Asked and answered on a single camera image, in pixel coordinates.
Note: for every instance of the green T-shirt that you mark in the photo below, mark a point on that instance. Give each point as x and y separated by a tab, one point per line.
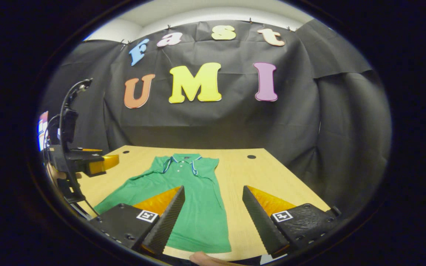
198	207

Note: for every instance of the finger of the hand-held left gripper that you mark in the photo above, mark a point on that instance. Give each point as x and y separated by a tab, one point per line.
104	164
87	150

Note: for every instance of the black backdrop cloth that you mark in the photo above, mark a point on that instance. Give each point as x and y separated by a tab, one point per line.
216	122

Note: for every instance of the computer monitor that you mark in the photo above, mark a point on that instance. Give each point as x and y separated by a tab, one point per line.
42	129

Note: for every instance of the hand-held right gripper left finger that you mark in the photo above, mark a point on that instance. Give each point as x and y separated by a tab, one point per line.
166	221

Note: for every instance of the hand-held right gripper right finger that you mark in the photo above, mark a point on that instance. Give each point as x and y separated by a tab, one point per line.
263	225

